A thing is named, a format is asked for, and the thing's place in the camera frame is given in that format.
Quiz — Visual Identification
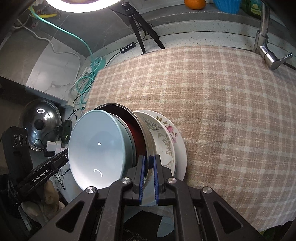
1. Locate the left gloved hand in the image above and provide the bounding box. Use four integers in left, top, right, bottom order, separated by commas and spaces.
21, 180, 65, 226

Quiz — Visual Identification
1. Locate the blue plastic cup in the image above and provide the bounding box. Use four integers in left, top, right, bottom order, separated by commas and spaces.
213, 0, 241, 14

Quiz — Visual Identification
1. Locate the white power cable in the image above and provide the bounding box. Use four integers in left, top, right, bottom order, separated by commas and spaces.
11, 14, 93, 91

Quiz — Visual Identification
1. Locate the black light cable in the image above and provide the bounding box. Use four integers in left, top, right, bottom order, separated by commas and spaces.
32, 41, 149, 151

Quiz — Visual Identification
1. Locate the chrome faucet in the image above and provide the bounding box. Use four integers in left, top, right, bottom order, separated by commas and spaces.
253, 3, 293, 70

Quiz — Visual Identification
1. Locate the green dish soap bottle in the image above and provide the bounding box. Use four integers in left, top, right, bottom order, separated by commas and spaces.
241, 0, 262, 16

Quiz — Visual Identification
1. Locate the light blue ceramic bowl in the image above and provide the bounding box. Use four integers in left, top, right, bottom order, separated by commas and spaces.
68, 109, 136, 190

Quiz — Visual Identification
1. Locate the steel pot lid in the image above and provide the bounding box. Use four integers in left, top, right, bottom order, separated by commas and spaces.
20, 99, 62, 151

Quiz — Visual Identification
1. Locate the ring light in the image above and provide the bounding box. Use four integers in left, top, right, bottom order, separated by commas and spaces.
46, 0, 120, 13

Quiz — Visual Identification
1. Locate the teal power strip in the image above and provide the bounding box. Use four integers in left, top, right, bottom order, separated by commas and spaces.
90, 56, 106, 73

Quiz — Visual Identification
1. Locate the large stainless steel bowl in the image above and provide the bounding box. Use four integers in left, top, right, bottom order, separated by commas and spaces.
94, 102, 155, 207

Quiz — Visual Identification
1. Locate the plaid table cloth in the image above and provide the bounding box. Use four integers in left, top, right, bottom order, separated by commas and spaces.
86, 46, 295, 230

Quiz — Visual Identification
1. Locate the red steel bowl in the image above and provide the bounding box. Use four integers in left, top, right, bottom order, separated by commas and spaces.
111, 110, 147, 161

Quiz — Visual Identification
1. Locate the small pink flower plate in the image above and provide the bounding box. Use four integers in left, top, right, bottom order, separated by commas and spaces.
140, 110, 187, 180

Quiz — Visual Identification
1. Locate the inline light remote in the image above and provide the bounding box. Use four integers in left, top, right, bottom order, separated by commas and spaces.
120, 42, 136, 54

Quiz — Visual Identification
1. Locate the orange fruit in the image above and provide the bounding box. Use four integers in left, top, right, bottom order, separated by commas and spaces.
184, 0, 206, 10

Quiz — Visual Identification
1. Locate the teal power cable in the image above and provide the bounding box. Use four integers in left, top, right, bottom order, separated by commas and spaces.
28, 5, 103, 110

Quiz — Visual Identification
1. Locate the white leaf pattern plate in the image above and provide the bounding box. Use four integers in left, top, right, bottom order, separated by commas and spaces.
135, 111, 176, 175

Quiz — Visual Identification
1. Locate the dark green dish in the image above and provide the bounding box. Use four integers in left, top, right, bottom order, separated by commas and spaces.
60, 120, 72, 144

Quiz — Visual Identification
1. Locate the black tripod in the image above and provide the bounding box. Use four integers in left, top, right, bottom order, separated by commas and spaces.
109, 1, 165, 54

